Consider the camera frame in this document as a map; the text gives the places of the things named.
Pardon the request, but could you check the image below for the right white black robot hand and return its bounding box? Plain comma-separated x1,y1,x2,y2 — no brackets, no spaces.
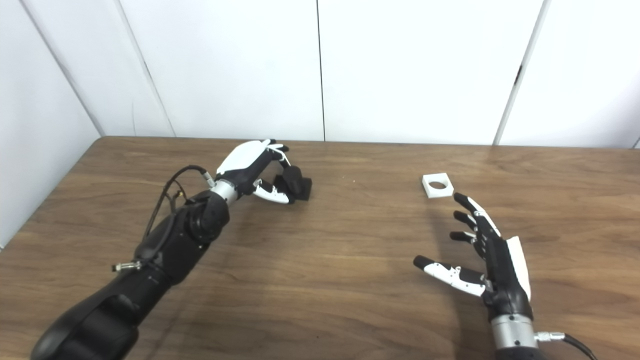
413,192,538,351

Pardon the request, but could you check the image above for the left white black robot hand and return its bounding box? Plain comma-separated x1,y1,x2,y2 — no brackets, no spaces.
209,139,296,205

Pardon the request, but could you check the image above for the black peg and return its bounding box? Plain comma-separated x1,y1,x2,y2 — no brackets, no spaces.
274,165,313,203

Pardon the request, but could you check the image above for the white square piece with hole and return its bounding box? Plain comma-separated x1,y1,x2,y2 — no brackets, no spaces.
421,172,455,200

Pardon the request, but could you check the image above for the thin black sensor wire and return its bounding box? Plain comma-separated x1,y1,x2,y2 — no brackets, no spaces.
167,180,188,206

